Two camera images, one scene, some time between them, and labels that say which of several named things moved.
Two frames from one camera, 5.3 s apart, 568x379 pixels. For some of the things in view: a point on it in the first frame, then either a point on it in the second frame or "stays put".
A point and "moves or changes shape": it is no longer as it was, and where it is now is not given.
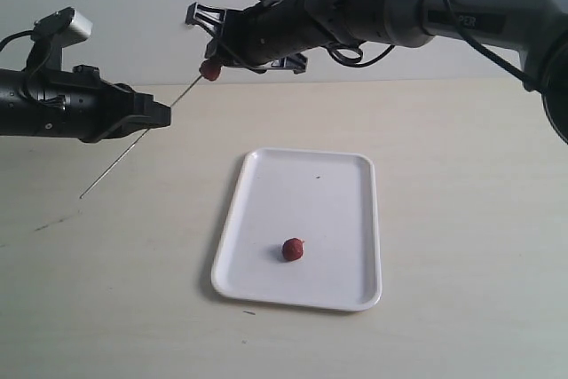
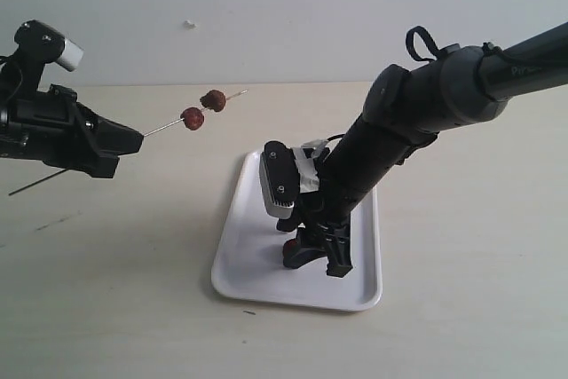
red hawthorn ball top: (209, 69) → (214, 99)
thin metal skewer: (131, 146) moves or changes shape
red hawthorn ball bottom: (292, 248) stays put
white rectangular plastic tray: (326, 199) stays put
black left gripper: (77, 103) → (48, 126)
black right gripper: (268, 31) → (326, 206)
